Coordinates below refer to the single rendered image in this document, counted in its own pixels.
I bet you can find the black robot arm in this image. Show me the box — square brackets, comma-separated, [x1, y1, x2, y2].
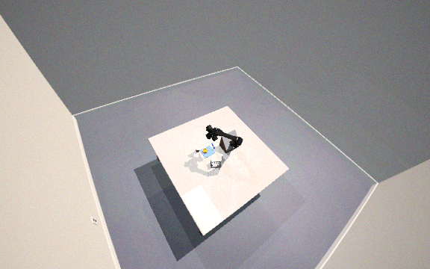
[205, 126, 243, 148]

